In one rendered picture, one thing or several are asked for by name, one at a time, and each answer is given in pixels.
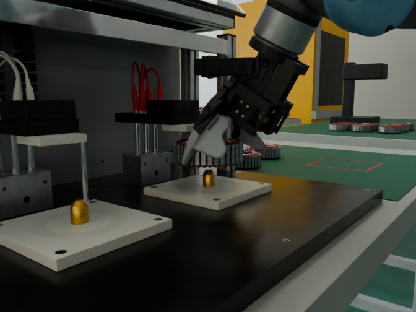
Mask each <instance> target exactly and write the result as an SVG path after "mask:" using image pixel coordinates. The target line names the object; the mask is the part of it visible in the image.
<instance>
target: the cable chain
mask: <svg viewBox="0 0 416 312"><path fill-rule="evenodd" d="M3 30H6V31H8V32H9V33H10V34H11V35H12V37H13V41H14V49H15V50H17V51H21V52H16V53H14V57H15V58H17V59H18V60H19V61H26V62H27V61H34V60H35V53H34V52H27V51H31V50H34V49H35V44H34V42H33V41H34V37H33V33H32V30H31V28H30V27H29V26H24V25H16V24H9V23H4V22H0V47H2V38H1V37H2V32H3ZM22 64H23V65H24V66H25V68H26V70H27V72H32V71H36V64H35V63H22ZM15 65H16V66H17V68H18V71H19V72H24V70H23V69H22V67H21V65H20V64H19V63H15ZM20 78H21V82H25V73H20ZM28 78H29V79H30V82H36V81H37V75H36V74H32V73H28ZM2 80H5V75H4V72H0V81H2ZM21 86H22V92H25V88H26V84H21ZM31 86H32V87H33V92H37V84H31ZM5 91H6V85H5V83H0V92H5ZM34 97H35V100H38V95H36V94H34ZM0 99H1V100H6V95H5V94H0ZM23 100H27V97H26V94H23Z"/></svg>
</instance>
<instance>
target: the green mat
mask: <svg viewBox="0 0 416 312"><path fill-rule="evenodd" d="M279 146H281V156H280V157H279V158H275V159H267V160H266V159H264V160H263V159H261V166H259V167H257V168H252V169H242V170H241V169H239V171H248V172H253V173H262V174H267V175H276V176H285V177H291V178H299V179H304V180H313V181H322V182H327V183H336V184H345V185H351V186H359V187H364V188H373V189H382V190H383V199H384V200H389V201H397V202H398V201H399V200H400V199H401V198H402V197H404V196H405V195H406V194H407V193H408V192H409V191H410V190H411V189H412V188H414V187H415V186H416V156H415V155H400V154H385V153H377V152H361V151H353V150H338V149H323V148H314V147H299V146H291V145H279ZM324 158H327V159H325V160H322V161H318V162H315V161H317V160H321V159H324ZM333 158H337V159H333ZM339 159H344V160H339ZM352 160H357V161H352ZM359 161H363V162H359ZM311 162H315V163H312V164H309V165H314V166H309V165H305V164H308V163H311ZM372 162H377V163H372ZM379 163H383V164H382V165H380V166H378V167H376V168H374V169H372V170H370V171H368V172H365V170H367V169H369V168H371V167H373V166H375V165H377V164H379ZM315 166H320V167H315ZM326 167H331V168H326ZM336 168H343V169H349V170H343V169H336ZM235 170H238V169H235ZM354 170H359V171H354Z"/></svg>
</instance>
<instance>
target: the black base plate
mask: <svg viewBox="0 0 416 312"><path fill-rule="evenodd" d="M206 169H211V170H212V171H213V172H214V174H215V176H223V177H227V178H236V179H240V180H248V181H256V182H261V183H269V184H271V185H272V186H271V191H269V192H267V193H264V194H261V195H258V196H256V197H253V198H251V199H248V200H245V201H243V202H240V203H237V204H235V205H232V206H230V207H227V208H224V209H222V210H213V209H208V208H204V207H199V206H194V205H190V204H185V203H182V202H176V201H171V200H167V199H162V198H159V197H153V196H148V195H145V194H144V187H148V186H152V185H155V184H160V183H165V182H168V181H173V180H178V179H181V178H185V177H189V176H194V167H185V166H181V165H179V164H177V163H171V164H170V174H171V179H170V180H167V181H162V182H159V183H154V184H149V185H146V186H136V185H133V184H127V183H123V173H118V174H114V175H108V176H102V177H98V178H92V179H88V191H89V201H90V200H93V199H96V200H99V201H103V202H108V203H111V204H116V205H119V206H123V207H127V208H130V209H135V210H139V211H143V212H147V213H150V214H154V215H159V216H162V217H166V218H169V219H172V228H171V229H169V230H166V231H164V232H161V233H158V234H156V235H153V236H150V237H148V238H145V239H143V240H140V241H137V242H135V243H132V244H130V245H127V246H123V247H122V248H118V249H116V250H114V251H110V252H109V253H105V254H103V255H100V256H97V257H95V258H92V259H89V260H87V261H84V262H82V263H79V264H76V265H74V266H71V267H68V268H66V269H63V270H61V271H58V272H56V271H54V270H52V269H50V268H48V267H46V266H44V265H42V264H40V263H38V262H36V261H34V260H32V259H30V258H28V257H26V256H23V255H21V254H19V253H17V252H15V251H13V250H11V249H9V248H7V247H5V246H3V245H0V312H242V311H243V310H245V309H246V308H247V307H249V305H251V304H252V303H254V302H255V301H256V300H257V299H258V298H260V297H261V296H263V295H264V294H265V293H266V292H268V291H269V290H270V289H271V288H272V287H274V286H275V285H277V284H278V283H279V282H280V281H281V280H283V279H284V278H286V276H288V275H289V274H291V273H292V272H293V271H294V270H295V269H297V268H298V267H300V266H301V265H302V264H303V263H304V262H306V261H307V260H309V258H311V257H312V256H314V255H315V254H316V253H317V252H318V251H320V250H321V249H323V248H324V247H325V246H326V245H328V244H329V243H330V242H331V241H332V240H334V239H335V238H337V237H338V236H339V235H340V234H342V233H343V232H344V231H346V229H348V228H349V227H351V226H352V225H353V224H354V223H356V222H357V221H358V220H360V219H361V218H362V217H363V216H365V215H366V214H367V213H369V212H370V211H371V210H372V209H374V208H375V207H376V206H377V205H379V204H380V203H381V202H382V199H383V190H382V189H373V188H364V187H359V186H351V185H345V184H336V183H327V182H322V181H313V180H304V179H299V178H291V177H285V176H276V175H267V174H262V173H253V172H248V171H239V170H230V171H223V170H217V168H215V167H211V168H209V167H205V168H203V167H200V168H199V174H201V173H202V174H203V173H204V172H205V170H206ZM52 196H53V207H52V208H49V209H43V210H39V211H36V212H31V213H27V214H22V215H18V216H15V217H9V218H6V219H1V220H0V222H2V221H5V220H10V219H15V218H18V217H23V216H26V215H31V214H36V213H39V212H44V211H47V210H51V209H57V208H60V207H64V206H69V205H72V203H73V202H74V200H75V199H82V181H75V182H72V183H66V184H59V185H56V186H52Z"/></svg>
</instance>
